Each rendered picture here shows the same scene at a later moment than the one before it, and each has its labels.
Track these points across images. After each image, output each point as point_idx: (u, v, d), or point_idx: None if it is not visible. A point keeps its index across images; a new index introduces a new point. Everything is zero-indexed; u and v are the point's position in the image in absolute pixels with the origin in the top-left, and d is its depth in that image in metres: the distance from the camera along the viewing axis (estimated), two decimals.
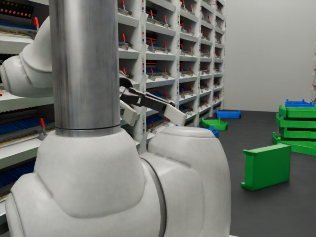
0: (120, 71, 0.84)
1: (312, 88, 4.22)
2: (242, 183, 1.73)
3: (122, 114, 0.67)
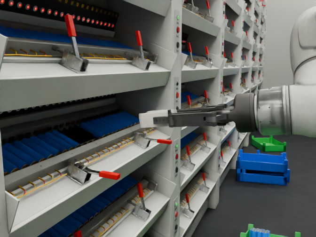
0: (257, 90, 0.60)
1: None
2: None
3: None
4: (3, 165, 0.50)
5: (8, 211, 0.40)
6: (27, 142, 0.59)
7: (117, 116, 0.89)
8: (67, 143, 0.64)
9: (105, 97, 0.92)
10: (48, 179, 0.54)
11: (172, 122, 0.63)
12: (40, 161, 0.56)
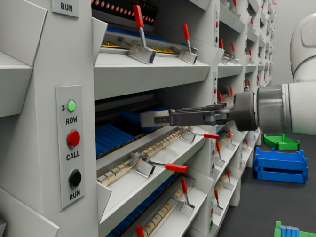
0: None
1: None
2: None
3: (154, 117, 0.68)
4: None
5: (98, 201, 0.40)
6: None
7: None
8: (124, 137, 0.63)
9: (145, 92, 0.92)
10: (116, 172, 0.53)
11: None
12: (106, 153, 0.55)
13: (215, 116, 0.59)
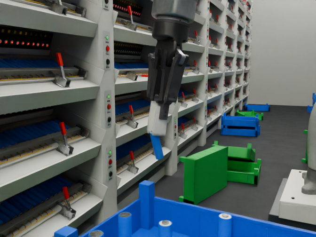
0: None
1: None
2: (303, 159, 2.01)
3: (160, 119, 0.68)
4: None
5: (114, 75, 1.12)
6: None
7: (143, 64, 1.61)
8: (123, 67, 1.36)
9: (135, 54, 1.64)
10: (120, 76, 1.26)
11: (150, 93, 0.73)
12: None
13: (181, 53, 0.63)
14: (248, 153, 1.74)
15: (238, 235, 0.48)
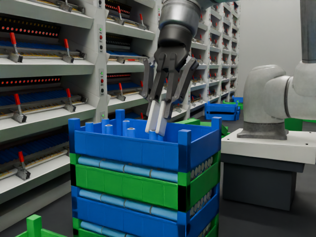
0: None
1: None
2: None
3: (164, 117, 0.69)
4: None
5: (106, 58, 1.50)
6: None
7: (131, 53, 1.99)
8: (114, 53, 1.74)
9: (125, 45, 2.02)
10: (111, 60, 1.64)
11: (145, 95, 0.73)
12: None
13: (195, 59, 0.70)
14: None
15: (169, 134, 0.85)
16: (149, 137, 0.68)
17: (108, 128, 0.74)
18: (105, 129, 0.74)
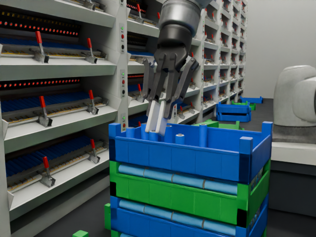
0: None
1: None
2: None
3: (164, 117, 0.69)
4: None
5: (127, 58, 1.44)
6: None
7: (147, 53, 1.93)
8: (133, 53, 1.68)
9: (141, 44, 1.96)
10: (130, 60, 1.58)
11: (145, 95, 0.73)
12: None
13: (195, 59, 0.70)
14: (236, 129, 2.06)
15: (211, 139, 0.79)
16: None
17: (153, 134, 0.68)
18: (149, 135, 0.68)
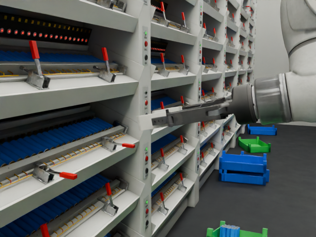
0: None
1: None
2: None
3: (152, 118, 0.65)
4: None
5: None
6: (0, 147, 0.69)
7: (89, 122, 0.99)
8: (36, 148, 0.74)
9: (79, 105, 1.02)
10: (15, 179, 0.64)
11: None
12: (10, 163, 0.66)
13: (219, 110, 0.58)
14: None
15: None
16: None
17: (51, 150, 0.79)
18: None
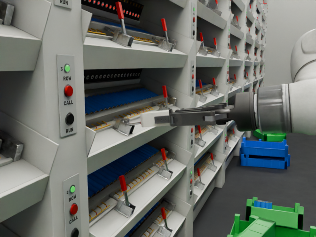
0: None
1: None
2: None
3: (155, 117, 0.68)
4: None
5: (87, 141, 0.56)
6: None
7: (139, 91, 1.05)
8: (106, 104, 0.80)
9: (132, 77, 1.08)
10: (102, 130, 0.69)
11: None
12: (90, 114, 0.72)
13: (214, 116, 0.59)
14: (298, 221, 1.18)
15: None
16: None
17: None
18: None
